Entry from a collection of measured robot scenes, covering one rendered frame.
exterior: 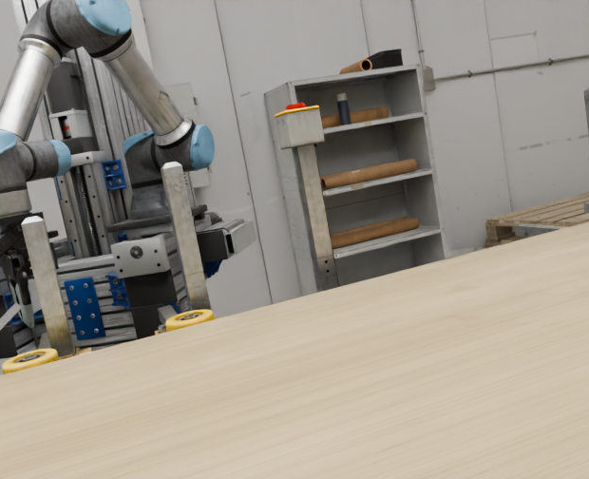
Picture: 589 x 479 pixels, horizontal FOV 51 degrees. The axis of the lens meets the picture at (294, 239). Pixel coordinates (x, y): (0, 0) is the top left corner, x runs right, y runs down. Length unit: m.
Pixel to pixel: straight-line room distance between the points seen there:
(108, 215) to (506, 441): 1.58
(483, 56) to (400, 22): 0.71
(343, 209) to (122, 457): 3.67
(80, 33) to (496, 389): 1.20
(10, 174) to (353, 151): 3.23
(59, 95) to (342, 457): 1.61
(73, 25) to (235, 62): 2.58
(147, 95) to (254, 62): 2.51
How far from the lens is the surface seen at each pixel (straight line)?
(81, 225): 1.98
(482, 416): 0.55
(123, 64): 1.55
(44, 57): 1.54
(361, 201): 4.25
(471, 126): 4.76
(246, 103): 4.00
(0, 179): 1.23
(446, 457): 0.49
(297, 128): 1.19
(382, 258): 4.35
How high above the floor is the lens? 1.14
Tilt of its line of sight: 8 degrees down
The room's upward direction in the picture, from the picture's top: 10 degrees counter-clockwise
